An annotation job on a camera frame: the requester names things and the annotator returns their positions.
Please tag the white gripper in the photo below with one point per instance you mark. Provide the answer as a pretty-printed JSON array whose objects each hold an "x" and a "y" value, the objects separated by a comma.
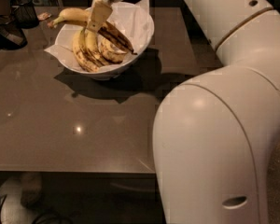
[{"x": 100, "y": 10}]

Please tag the spotted yellow banana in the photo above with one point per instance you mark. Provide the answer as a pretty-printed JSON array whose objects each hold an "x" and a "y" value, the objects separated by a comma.
[{"x": 79, "y": 16}]

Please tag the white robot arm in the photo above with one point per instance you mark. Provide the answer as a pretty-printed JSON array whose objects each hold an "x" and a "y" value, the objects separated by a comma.
[{"x": 213, "y": 135}]

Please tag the white bowl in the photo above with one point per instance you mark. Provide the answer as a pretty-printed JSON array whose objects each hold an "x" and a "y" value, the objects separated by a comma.
[{"x": 106, "y": 54}]

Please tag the middle yellow banana in bowl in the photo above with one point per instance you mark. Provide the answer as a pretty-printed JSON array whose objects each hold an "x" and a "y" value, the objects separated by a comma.
[{"x": 92, "y": 48}]

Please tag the yellow banana in bowl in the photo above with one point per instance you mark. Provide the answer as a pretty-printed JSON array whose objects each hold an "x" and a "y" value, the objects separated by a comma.
[
  {"x": 85, "y": 63},
  {"x": 92, "y": 48}
]

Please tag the left yellow banana in bowl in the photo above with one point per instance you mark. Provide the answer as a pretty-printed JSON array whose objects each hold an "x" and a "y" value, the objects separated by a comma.
[{"x": 85, "y": 63}]

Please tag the right spotted banana in bowl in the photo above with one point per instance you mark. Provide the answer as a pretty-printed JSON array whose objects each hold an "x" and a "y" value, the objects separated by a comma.
[{"x": 110, "y": 52}]

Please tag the white paper liner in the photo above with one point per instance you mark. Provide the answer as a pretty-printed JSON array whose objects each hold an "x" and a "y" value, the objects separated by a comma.
[{"x": 133, "y": 20}]

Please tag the small wrapper on table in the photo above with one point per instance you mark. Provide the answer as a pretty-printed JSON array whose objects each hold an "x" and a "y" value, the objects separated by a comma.
[{"x": 44, "y": 16}]

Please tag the black mesh pen cup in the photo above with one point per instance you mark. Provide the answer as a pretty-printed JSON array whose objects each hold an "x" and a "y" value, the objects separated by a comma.
[{"x": 24, "y": 12}]

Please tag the black mesh desk tray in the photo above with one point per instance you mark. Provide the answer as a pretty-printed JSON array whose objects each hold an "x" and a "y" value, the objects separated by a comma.
[{"x": 11, "y": 35}]

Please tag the grey foot under table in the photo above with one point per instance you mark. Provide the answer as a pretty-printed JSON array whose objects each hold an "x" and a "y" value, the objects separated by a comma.
[{"x": 31, "y": 188}]

